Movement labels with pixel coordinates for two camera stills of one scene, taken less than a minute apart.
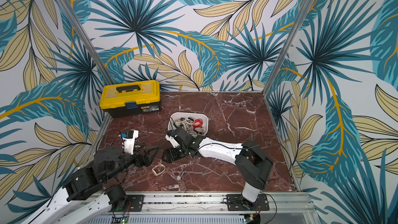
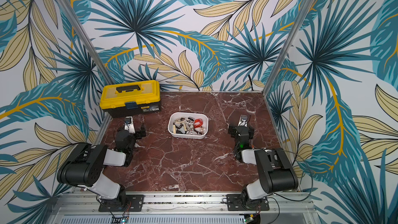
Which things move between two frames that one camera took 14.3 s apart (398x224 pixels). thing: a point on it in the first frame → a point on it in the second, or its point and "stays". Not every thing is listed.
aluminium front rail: [290, 208] stays
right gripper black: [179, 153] → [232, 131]
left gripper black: [148, 161] → [139, 136]
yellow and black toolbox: [127, 99] stays
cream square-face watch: [187, 123] stays
